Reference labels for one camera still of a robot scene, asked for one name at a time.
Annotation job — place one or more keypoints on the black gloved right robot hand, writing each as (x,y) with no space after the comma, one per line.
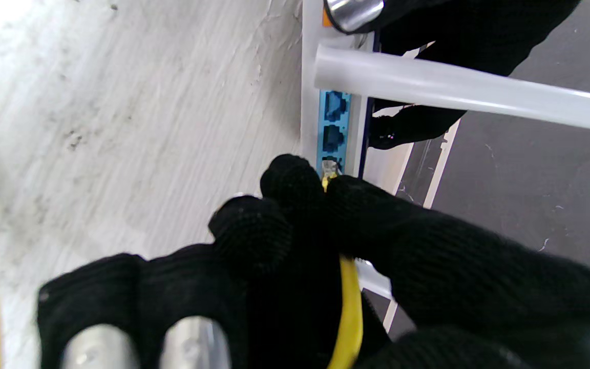
(454,277)

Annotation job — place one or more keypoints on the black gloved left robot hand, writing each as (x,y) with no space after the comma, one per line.
(454,36)

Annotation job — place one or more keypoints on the black white router with antennas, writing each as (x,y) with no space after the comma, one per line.
(336,118)

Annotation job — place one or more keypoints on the black tape strip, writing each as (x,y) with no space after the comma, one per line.
(423,169)

